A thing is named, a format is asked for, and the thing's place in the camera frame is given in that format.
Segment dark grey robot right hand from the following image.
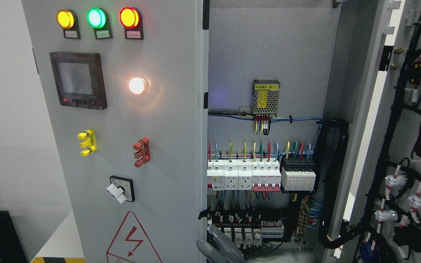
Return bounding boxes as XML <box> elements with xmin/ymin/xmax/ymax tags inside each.
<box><xmin>197</xmin><ymin>224</ymin><xmax>244</xmax><ymax>263</ymax></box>

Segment grey cabinet door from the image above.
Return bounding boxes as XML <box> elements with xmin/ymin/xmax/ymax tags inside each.
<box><xmin>22</xmin><ymin>0</ymin><xmax>208</xmax><ymax>263</ymax></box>
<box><xmin>319</xmin><ymin>0</ymin><xmax>421</xmax><ymax>263</ymax></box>

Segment black relay row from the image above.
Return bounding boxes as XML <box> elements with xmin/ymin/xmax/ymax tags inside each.
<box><xmin>200</xmin><ymin>207</ymin><xmax>288</xmax><ymax>249</ymax></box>

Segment red electric hazard warning sticker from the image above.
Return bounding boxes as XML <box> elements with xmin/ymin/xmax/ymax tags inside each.
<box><xmin>106</xmin><ymin>211</ymin><xmax>162</xmax><ymax>263</ymax></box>

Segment brass terminal bar right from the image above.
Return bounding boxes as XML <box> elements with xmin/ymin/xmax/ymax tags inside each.
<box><xmin>296</xmin><ymin>196</ymin><xmax>311</xmax><ymax>240</ymax></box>

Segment black white surge protector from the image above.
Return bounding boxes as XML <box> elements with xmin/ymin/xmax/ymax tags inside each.
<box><xmin>281</xmin><ymin>157</ymin><xmax>317</xmax><ymax>193</ymax></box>

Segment metal mesh power supply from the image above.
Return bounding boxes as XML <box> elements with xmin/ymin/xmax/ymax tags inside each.
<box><xmin>251</xmin><ymin>79</ymin><xmax>280</xmax><ymax>116</ymax></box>

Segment white glowing indicator light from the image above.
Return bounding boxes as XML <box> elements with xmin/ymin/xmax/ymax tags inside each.
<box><xmin>128</xmin><ymin>77</ymin><xmax>147</xmax><ymax>94</ymax></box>

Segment black digital power meter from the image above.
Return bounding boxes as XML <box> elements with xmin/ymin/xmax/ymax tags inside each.
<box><xmin>50</xmin><ymin>52</ymin><xmax>107</xmax><ymax>110</ymax></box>

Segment red indicator light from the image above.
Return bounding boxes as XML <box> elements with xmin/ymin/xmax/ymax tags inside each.
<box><xmin>119</xmin><ymin>7</ymin><xmax>144</xmax><ymax>40</ymax></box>

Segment green indicator light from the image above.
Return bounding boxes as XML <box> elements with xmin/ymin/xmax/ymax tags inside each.
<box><xmin>86</xmin><ymin>7</ymin><xmax>113</xmax><ymax>39</ymax></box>

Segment yellow indicator light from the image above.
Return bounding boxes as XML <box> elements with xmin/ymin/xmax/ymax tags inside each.
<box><xmin>57</xmin><ymin>9</ymin><xmax>81</xmax><ymax>39</ymax></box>

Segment white DIN rail sockets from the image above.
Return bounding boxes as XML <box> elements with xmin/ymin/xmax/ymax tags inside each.
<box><xmin>207</xmin><ymin>159</ymin><xmax>253</xmax><ymax>191</ymax></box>

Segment red handle circuit breaker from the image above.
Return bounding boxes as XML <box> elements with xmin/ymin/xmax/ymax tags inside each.
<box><xmin>252</xmin><ymin>160</ymin><xmax>281</xmax><ymax>193</ymax></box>

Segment black corrugated cable conduit right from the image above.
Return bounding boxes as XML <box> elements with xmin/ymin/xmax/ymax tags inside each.
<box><xmin>315</xmin><ymin>119</ymin><xmax>364</xmax><ymax>250</ymax></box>

